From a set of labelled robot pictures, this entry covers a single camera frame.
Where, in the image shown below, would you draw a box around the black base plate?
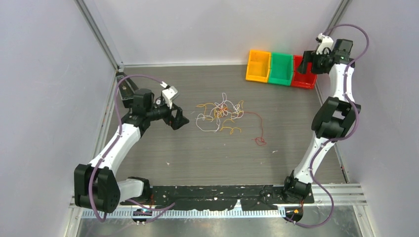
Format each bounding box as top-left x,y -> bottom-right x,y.
133,185 -> 314,211

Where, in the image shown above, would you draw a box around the green plastic bin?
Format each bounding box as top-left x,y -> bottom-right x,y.
268,52 -> 293,86

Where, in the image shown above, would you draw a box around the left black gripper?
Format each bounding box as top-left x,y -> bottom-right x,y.
146,97 -> 189,130

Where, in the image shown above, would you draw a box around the white wire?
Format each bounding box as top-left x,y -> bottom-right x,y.
195,93 -> 245,133

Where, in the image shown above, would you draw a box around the red plastic bin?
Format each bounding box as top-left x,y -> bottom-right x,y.
291,55 -> 317,89

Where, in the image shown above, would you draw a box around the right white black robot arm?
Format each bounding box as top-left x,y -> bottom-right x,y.
281,38 -> 361,203

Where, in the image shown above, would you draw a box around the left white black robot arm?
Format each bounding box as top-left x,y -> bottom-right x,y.
74,86 -> 189,213

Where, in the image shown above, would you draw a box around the black wedge stand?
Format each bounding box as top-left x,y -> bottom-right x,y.
119,78 -> 139,109

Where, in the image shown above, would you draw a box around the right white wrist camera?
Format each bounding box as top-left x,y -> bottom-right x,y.
316,33 -> 334,55

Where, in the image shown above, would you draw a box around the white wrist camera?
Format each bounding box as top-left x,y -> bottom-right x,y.
160,81 -> 178,109
316,33 -> 334,55

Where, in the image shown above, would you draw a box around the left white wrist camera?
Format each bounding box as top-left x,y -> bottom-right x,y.
160,81 -> 178,109

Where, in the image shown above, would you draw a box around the yellow wire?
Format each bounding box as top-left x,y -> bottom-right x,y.
196,100 -> 245,136

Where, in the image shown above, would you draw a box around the aluminium frame rail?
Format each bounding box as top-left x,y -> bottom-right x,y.
69,183 -> 367,208

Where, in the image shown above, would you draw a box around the yellow plastic bin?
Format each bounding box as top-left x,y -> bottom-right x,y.
245,50 -> 271,83

